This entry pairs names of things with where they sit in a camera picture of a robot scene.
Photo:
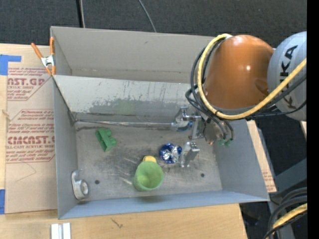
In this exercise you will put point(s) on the blue and silver foil ball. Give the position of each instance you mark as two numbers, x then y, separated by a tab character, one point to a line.
169	153

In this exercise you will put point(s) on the grey metal bin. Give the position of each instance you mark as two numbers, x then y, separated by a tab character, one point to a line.
112	103

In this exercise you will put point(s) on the brown cardboard board, red print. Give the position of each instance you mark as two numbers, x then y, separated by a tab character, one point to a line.
30	158

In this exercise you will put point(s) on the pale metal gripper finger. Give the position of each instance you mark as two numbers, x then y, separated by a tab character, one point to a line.
183	122
189	153

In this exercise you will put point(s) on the green toy brick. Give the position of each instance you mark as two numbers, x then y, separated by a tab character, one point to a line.
106	139

